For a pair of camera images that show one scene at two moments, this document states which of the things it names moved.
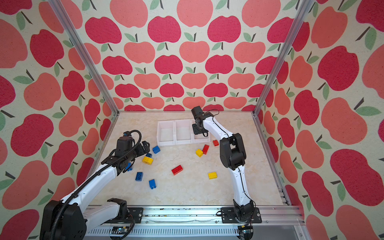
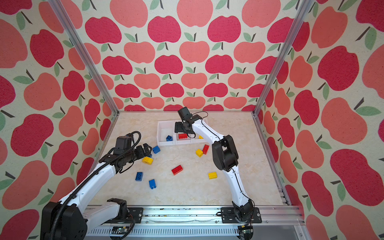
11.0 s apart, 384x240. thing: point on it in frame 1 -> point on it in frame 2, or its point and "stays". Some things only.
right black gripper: x=195 y=130 -> x=177 y=128
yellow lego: x=148 y=160 stays
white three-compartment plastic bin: x=177 y=132 stays
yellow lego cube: x=199 y=153 stays
